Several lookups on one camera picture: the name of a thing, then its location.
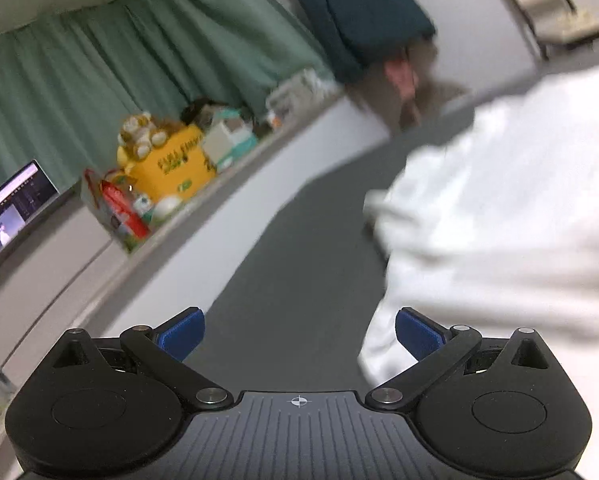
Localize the dark teal jacket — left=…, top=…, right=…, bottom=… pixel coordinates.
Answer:
left=284, top=0, right=437, bottom=83

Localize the clear plastic bag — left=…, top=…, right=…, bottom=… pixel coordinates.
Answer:
left=82, top=170, right=130, bottom=252

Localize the green curtain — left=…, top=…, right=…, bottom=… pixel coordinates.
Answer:
left=0, top=0, right=335, bottom=201

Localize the yellow cardboard box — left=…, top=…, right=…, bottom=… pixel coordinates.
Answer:
left=124, top=125, right=217, bottom=201

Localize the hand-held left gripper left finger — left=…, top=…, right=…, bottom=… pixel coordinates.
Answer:
left=44, top=306, right=235, bottom=411

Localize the red snack bag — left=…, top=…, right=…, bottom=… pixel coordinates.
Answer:
left=99, top=180, right=150, bottom=241

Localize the clear plastic container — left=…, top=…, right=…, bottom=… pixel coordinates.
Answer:
left=266, top=70, right=330, bottom=121

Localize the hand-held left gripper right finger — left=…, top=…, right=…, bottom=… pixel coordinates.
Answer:
left=364, top=306, right=565, bottom=411

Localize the white long-sleeved shirt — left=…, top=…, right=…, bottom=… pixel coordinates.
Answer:
left=357, top=67, right=599, bottom=480

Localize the white teal box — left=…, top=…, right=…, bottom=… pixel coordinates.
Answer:
left=202, top=117, right=257, bottom=171

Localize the striped plush toy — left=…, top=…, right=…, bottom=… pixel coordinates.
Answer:
left=116, top=112, right=168, bottom=163

